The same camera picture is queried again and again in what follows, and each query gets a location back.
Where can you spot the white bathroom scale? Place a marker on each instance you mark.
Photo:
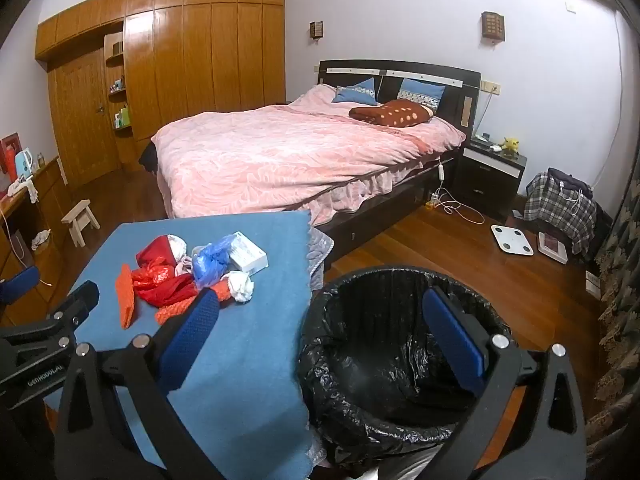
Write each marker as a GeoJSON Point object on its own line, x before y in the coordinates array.
{"type": "Point", "coordinates": [510, 238]}

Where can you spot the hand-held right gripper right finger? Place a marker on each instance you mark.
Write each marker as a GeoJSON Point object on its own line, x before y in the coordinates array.
{"type": "Point", "coordinates": [456, 342]}

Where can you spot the wooden door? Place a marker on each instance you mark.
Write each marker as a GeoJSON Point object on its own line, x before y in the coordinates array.
{"type": "Point", "coordinates": [82, 120]}

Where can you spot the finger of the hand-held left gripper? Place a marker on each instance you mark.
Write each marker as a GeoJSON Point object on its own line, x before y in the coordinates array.
{"type": "Point", "coordinates": [75, 305]}
{"type": "Point", "coordinates": [19, 282]}

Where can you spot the black bag lined trash bin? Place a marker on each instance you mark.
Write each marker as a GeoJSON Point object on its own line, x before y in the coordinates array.
{"type": "Point", "coordinates": [380, 360]}

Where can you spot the white cardboard box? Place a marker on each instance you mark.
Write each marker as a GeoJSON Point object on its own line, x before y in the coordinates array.
{"type": "Point", "coordinates": [247, 255]}

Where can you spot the dark patterned curtain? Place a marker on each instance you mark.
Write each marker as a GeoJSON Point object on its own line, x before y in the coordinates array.
{"type": "Point", "coordinates": [617, 310]}

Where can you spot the brown centred white scale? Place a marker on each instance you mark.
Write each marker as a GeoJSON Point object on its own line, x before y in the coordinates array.
{"type": "Point", "coordinates": [553, 247]}

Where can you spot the red santa hat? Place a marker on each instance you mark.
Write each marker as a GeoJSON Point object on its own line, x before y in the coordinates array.
{"type": "Point", "coordinates": [155, 252]}

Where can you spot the wall socket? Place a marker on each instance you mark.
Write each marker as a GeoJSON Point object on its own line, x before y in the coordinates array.
{"type": "Point", "coordinates": [490, 87]}

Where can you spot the white hanging cloth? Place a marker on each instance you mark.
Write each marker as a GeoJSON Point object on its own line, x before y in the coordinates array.
{"type": "Point", "coordinates": [41, 237]}

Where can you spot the dark wooden bed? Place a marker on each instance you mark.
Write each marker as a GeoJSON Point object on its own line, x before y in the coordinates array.
{"type": "Point", "coordinates": [400, 67]}

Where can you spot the green bottle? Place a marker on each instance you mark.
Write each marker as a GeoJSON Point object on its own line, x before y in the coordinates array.
{"type": "Point", "coordinates": [123, 116]}

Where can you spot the blue table cloth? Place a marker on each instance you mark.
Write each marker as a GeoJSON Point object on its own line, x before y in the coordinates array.
{"type": "Point", "coordinates": [240, 385]}

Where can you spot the red plastic bag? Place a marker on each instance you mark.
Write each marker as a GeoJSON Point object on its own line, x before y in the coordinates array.
{"type": "Point", "coordinates": [160, 285]}

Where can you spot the brown wall lamp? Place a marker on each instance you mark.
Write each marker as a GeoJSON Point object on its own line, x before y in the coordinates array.
{"type": "Point", "coordinates": [493, 26]}
{"type": "Point", "coordinates": [316, 30]}

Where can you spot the wooden side cabinet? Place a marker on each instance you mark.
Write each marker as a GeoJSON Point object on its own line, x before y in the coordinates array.
{"type": "Point", "coordinates": [45, 260]}

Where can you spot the pink cloth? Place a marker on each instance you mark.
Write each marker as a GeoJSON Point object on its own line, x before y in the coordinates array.
{"type": "Point", "coordinates": [184, 265]}

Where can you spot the light blue kettle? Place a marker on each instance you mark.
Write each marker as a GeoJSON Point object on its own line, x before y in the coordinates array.
{"type": "Point", "coordinates": [24, 164]}

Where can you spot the white paper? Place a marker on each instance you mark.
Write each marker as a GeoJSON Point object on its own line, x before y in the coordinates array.
{"type": "Point", "coordinates": [241, 287]}

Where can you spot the grey quilted cloth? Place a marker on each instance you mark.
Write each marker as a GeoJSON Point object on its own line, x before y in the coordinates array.
{"type": "Point", "coordinates": [322, 255]}

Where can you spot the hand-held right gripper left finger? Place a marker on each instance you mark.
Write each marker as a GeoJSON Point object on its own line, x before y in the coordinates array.
{"type": "Point", "coordinates": [189, 342]}

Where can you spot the pink blanket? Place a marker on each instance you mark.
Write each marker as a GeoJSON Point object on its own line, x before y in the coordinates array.
{"type": "Point", "coordinates": [280, 160]}

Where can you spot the white power strip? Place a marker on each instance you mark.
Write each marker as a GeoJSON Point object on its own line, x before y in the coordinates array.
{"type": "Point", "coordinates": [436, 201]}

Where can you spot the plaid clothing on chair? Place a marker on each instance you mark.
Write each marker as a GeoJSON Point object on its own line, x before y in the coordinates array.
{"type": "Point", "coordinates": [555, 205]}

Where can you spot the small white floor box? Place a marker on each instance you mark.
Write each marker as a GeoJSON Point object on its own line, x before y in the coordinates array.
{"type": "Point", "coordinates": [593, 283]}

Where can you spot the blue pillow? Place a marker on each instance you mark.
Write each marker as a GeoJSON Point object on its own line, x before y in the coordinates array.
{"type": "Point", "coordinates": [357, 91]}
{"type": "Point", "coordinates": [420, 91]}

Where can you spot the wooden wardrobe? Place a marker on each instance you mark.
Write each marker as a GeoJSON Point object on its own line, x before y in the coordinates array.
{"type": "Point", "coordinates": [200, 60]}

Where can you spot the black cloth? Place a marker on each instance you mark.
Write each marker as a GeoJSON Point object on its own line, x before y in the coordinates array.
{"type": "Point", "coordinates": [147, 157]}

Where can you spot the yellow plush toy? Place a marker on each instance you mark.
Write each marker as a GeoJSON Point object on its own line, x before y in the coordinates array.
{"type": "Point", "coordinates": [511, 144]}

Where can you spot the blue plastic bag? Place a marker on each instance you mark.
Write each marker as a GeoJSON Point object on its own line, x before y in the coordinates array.
{"type": "Point", "coordinates": [212, 262]}

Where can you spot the brown dotted pillow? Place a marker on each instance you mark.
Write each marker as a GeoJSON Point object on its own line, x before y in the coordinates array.
{"type": "Point", "coordinates": [395, 114]}

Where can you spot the dark nightstand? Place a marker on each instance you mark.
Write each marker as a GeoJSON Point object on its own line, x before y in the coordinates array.
{"type": "Point", "coordinates": [487, 180]}

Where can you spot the small wooden stool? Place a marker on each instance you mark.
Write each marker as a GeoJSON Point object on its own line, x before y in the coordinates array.
{"type": "Point", "coordinates": [80, 217]}

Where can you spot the orange foam net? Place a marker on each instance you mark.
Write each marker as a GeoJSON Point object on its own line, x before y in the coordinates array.
{"type": "Point", "coordinates": [172, 312]}
{"type": "Point", "coordinates": [125, 295]}

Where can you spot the grey sock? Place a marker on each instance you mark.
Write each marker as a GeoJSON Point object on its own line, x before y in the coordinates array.
{"type": "Point", "coordinates": [197, 250]}

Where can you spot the red box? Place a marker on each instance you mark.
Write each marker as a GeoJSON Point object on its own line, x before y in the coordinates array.
{"type": "Point", "coordinates": [9, 155]}

